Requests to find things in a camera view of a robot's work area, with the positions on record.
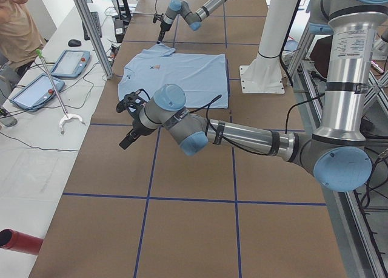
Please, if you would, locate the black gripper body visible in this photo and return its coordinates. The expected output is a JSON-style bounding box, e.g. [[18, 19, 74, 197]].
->
[[160, 16, 172, 32], [130, 118, 155, 137]]

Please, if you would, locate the light blue t-shirt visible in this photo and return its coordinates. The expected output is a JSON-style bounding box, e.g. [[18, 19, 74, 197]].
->
[[118, 44, 229, 109]]

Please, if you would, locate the black power adapter box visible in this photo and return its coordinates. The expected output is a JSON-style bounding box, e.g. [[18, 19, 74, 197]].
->
[[113, 18, 125, 43]]

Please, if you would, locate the black computer mouse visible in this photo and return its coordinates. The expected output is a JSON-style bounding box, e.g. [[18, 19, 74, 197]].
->
[[68, 39, 82, 47]]

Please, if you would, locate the far blue teach pendant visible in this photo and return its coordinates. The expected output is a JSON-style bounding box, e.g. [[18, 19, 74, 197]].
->
[[50, 50, 91, 79]]

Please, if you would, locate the blue teach pendant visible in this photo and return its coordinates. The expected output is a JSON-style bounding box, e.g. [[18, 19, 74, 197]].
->
[[50, 50, 91, 79], [10, 73, 55, 111]]

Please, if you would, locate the near blue teach pendant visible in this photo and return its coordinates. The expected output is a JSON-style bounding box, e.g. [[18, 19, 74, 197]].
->
[[10, 73, 55, 111]]

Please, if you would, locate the reacher grabber stick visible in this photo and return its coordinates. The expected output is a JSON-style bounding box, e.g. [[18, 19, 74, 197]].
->
[[35, 49, 85, 135]]

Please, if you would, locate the person in beige shirt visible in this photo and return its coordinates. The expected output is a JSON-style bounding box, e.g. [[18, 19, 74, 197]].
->
[[1, 0, 46, 76]]

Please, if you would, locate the red cylinder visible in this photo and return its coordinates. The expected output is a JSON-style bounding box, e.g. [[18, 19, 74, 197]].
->
[[1, 229, 44, 256]]

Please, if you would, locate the aluminium frame post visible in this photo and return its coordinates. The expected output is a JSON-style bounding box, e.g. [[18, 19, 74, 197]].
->
[[73, 0, 113, 80]]

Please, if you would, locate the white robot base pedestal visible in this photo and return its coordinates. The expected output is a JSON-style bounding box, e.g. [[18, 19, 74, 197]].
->
[[239, 0, 300, 94]]

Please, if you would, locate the aluminium frame cage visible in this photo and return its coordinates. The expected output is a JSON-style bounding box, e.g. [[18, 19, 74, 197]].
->
[[286, 25, 388, 278]]

